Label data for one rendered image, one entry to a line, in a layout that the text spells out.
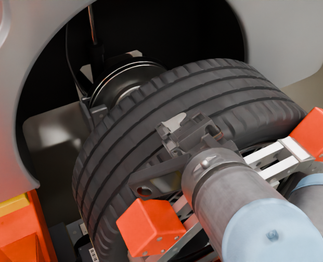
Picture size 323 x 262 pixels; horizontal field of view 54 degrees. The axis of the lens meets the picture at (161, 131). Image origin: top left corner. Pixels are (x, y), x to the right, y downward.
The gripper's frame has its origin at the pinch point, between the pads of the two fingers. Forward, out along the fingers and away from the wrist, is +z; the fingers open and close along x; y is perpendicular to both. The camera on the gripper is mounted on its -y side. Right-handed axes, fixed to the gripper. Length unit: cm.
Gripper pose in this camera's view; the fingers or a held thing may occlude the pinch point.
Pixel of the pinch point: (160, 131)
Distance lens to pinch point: 60.5
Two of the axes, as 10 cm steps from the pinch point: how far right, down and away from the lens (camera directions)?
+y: 8.1, -5.8, -0.1
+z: -2.5, -3.6, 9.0
